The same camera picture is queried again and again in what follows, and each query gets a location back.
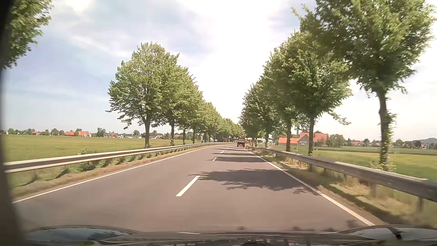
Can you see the metal guard rail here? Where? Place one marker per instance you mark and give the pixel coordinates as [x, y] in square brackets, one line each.
[68, 159]
[358, 172]

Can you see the grass verge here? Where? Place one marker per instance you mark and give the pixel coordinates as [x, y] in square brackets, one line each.
[68, 176]
[375, 198]

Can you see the row of distant houses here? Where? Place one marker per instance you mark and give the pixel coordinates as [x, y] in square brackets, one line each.
[82, 133]

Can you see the green field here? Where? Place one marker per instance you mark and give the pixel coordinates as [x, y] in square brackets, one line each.
[406, 162]
[51, 147]

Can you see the road markings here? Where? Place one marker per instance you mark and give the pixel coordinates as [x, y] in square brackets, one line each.
[187, 186]

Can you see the row of trees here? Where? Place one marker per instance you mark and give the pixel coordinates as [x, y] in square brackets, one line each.
[307, 78]
[150, 85]

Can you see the tree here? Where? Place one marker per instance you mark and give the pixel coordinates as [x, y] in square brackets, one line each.
[20, 30]

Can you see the car's own bonnet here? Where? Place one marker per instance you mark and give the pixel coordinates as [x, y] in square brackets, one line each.
[218, 236]

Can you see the grey asphalt road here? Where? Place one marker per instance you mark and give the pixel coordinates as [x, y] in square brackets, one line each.
[218, 205]

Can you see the red vehicle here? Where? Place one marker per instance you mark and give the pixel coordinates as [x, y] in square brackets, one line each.
[241, 142]

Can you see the red-roofed building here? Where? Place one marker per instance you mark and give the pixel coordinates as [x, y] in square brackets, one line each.
[304, 139]

